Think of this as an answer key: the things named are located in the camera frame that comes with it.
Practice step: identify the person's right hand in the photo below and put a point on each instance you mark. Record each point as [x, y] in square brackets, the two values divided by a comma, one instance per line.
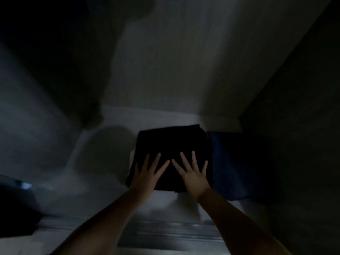
[194, 178]

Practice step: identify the person's left hand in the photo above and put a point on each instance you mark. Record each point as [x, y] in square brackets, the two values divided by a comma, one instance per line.
[146, 178]

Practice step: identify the blue denim jeans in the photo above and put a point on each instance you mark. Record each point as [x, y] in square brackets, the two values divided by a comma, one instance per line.
[236, 167]

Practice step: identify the black printed t-shirt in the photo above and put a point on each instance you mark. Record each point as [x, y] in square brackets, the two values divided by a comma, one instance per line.
[170, 140]

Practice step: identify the grey wardrobe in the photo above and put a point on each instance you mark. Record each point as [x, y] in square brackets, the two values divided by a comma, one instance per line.
[212, 61]

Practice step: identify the person's right forearm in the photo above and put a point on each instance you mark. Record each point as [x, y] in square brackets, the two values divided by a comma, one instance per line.
[233, 225]

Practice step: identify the person's left forearm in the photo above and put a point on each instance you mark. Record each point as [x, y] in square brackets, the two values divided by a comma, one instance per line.
[101, 228]

